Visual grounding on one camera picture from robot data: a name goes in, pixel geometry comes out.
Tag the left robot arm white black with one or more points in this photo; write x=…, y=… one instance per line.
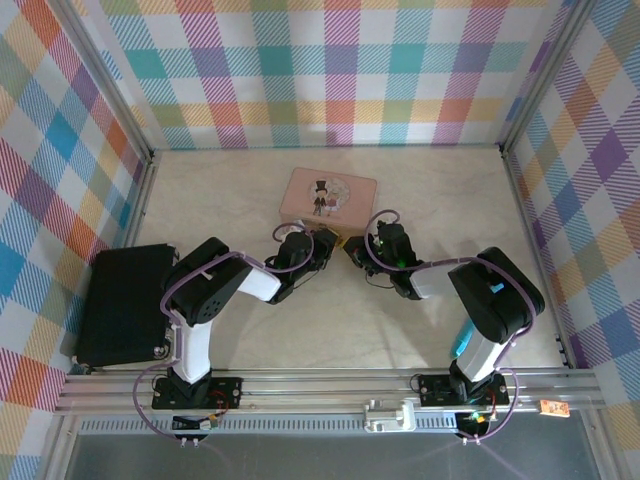
x=195, y=350

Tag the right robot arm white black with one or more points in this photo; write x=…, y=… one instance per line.
x=492, y=300

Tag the pink tin box cartoon couple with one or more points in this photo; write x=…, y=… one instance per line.
x=330, y=197

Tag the light blue marker pen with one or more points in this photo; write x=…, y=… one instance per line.
x=461, y=342

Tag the perforated metal strip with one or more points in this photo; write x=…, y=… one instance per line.
x=300, y=426

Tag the black hard case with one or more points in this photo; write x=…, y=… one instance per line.
x=122, y=305

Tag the orange tag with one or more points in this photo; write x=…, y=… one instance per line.
x=555, y=408

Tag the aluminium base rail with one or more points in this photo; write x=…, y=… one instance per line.
x=320, y=390

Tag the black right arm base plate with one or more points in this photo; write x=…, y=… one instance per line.
x=432, y=390

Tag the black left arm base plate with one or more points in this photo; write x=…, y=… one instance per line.
x=227, y=392

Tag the silver metal clamp bracket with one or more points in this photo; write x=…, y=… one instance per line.
x=387, y=415

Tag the aluminium frame post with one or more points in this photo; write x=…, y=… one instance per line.
x=105, y=80
x=545, y=75

